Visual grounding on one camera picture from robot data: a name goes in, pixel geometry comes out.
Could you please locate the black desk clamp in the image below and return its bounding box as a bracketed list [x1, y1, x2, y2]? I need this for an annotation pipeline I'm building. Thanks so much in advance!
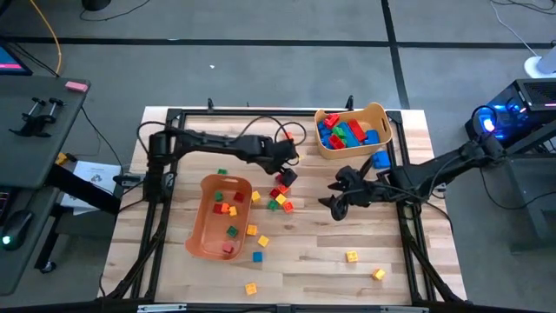
[9, 96, 66, 139]

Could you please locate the orange plastic bin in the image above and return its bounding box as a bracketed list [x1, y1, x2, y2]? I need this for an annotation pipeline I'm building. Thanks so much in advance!
[184, 173, 254, 263]

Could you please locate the black floor cable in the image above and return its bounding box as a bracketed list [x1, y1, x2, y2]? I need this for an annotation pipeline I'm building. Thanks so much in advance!
[80, 0, 153, 23]

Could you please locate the white floor cable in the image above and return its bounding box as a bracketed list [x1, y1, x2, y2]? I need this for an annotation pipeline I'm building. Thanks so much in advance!
[489, 0, 530, 58]

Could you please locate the long blue building block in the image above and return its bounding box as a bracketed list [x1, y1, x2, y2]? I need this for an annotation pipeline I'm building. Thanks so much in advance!
[337, 123, 361, 149]

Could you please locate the long red building block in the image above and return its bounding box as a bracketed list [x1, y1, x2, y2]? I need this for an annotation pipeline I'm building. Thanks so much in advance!
[347, 118, 368, 143]

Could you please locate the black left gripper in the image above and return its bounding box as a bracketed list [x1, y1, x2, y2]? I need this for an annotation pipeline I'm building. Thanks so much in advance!
[253, 137, 301, 189]

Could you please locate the black desk top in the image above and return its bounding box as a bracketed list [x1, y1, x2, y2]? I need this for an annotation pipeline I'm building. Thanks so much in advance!
[0, 186, 62, 296]

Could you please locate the yellow cable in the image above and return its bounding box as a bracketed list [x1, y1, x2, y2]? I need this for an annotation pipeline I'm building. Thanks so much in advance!
[28, 0, 63, 76]

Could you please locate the black desk cable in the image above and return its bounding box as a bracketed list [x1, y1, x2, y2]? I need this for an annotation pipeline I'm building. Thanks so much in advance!
[81, 106, 124, 169]

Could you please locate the dark grey computer stand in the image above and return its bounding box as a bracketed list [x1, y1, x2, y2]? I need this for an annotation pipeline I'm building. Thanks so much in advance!
[477, 125, 556, 253]

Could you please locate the black desktop computer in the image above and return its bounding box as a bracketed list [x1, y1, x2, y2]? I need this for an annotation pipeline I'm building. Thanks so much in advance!
[464, 77, 556, 153]

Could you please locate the white paper sheet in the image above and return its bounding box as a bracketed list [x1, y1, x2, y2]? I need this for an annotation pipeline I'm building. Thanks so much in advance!
[60, 160, 122, 216]

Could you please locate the yellow plastic bin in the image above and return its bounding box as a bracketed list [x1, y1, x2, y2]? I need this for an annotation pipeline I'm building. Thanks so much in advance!
[314, 102, 394, 161]

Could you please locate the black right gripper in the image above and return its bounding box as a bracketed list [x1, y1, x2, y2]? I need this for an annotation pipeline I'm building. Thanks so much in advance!
[317, 165, 393, 221]

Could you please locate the computer screen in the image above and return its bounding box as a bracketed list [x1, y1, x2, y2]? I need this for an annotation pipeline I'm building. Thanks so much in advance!
[0, 41, 34, 77]

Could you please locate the black computer mouse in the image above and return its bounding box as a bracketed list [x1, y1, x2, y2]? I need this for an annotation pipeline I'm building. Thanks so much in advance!
[0, 210, 34, 252]

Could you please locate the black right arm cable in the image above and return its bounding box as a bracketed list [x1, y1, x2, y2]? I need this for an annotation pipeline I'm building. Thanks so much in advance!
[338, 105, 500, 208]

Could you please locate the black chair base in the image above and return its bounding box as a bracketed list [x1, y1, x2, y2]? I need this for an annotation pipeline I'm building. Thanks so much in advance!
[81, 0, 113, 12]

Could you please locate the dark grey desk shelf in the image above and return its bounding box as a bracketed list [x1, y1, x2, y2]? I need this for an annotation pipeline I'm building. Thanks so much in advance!
[0, 74, 92, 190]

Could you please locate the black desk crossbar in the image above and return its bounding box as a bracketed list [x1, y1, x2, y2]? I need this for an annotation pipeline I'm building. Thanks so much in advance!
[45, 164, 125, 216]

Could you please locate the white floor device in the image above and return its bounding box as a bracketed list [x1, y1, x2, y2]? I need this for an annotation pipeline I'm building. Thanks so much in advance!
[523, 45, 556, 80]

